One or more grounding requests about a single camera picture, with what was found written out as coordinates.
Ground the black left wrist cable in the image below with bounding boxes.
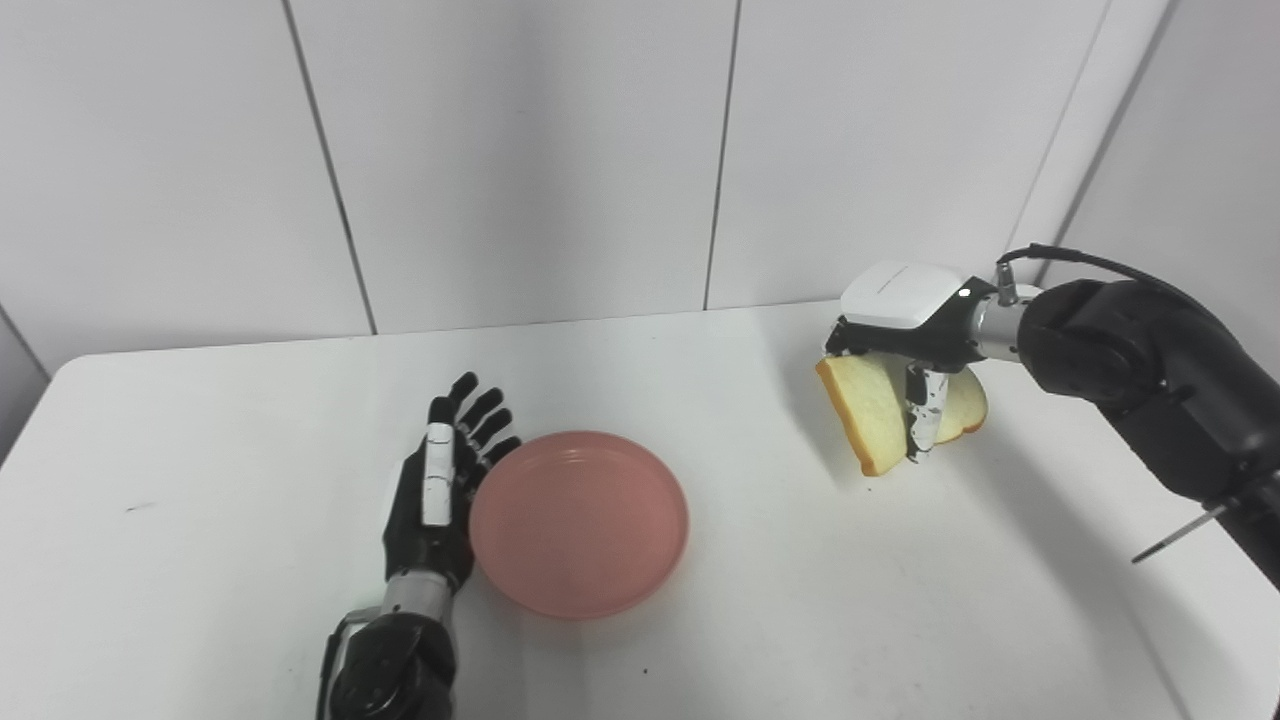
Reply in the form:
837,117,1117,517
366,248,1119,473
316,608,383,720

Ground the pink round plate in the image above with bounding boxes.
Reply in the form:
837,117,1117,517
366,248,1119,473
468,430,690,621

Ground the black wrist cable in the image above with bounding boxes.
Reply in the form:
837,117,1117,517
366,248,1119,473
316,608,383,720
995,243,1191,306

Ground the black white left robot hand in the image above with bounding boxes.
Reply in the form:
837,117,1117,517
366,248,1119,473
383,372,523,593

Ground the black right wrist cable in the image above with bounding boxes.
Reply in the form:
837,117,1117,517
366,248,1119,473
995,243,1191,306

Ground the slice of white bread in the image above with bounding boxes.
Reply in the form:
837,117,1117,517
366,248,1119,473
815,350,989,478

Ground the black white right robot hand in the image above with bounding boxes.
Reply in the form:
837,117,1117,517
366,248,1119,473
823,260,998,464

